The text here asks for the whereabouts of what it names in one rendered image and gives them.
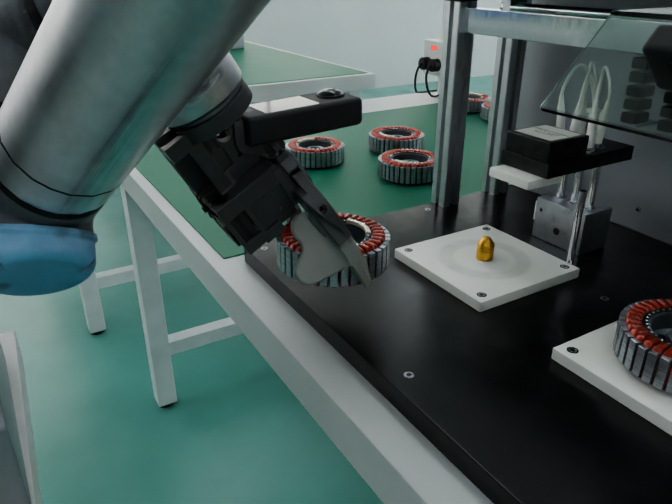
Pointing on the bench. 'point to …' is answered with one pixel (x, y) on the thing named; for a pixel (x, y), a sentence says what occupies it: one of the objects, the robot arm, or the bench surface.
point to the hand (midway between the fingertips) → (336, 252)
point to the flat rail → (532, 26)
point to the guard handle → (660, 56)
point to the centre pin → (485, 249)
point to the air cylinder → (555, 213)
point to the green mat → (376, 205)
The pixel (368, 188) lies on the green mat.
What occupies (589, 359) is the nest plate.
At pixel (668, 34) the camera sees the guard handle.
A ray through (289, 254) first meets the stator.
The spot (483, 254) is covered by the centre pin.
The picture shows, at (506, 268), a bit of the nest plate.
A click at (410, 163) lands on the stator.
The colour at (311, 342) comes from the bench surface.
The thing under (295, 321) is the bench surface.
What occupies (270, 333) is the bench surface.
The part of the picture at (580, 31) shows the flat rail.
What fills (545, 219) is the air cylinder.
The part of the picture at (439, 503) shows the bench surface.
